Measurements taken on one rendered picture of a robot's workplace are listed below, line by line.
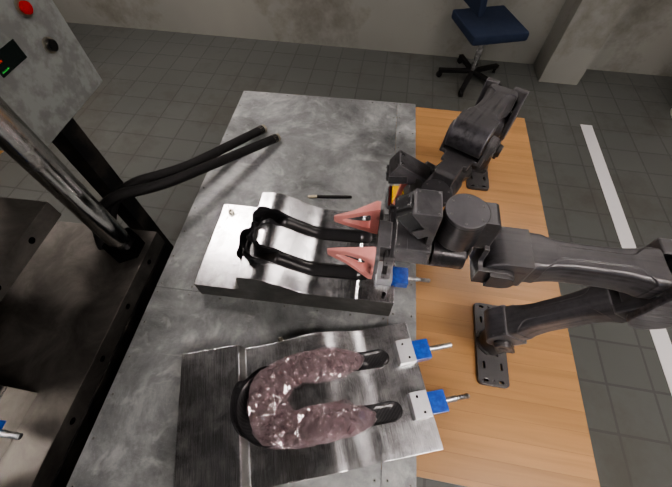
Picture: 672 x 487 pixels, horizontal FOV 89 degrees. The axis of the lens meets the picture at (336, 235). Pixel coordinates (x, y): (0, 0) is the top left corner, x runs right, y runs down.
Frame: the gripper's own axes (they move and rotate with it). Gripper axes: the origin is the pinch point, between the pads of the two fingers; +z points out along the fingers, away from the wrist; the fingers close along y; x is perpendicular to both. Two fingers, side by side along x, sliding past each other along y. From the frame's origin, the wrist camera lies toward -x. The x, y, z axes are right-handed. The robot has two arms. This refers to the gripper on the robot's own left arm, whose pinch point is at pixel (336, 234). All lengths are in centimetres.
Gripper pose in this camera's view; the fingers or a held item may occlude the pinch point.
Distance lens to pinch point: 53.8
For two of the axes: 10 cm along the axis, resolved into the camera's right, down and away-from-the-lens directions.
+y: -1.7, 8.3, -5.4
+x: 0.2, 5.5, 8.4
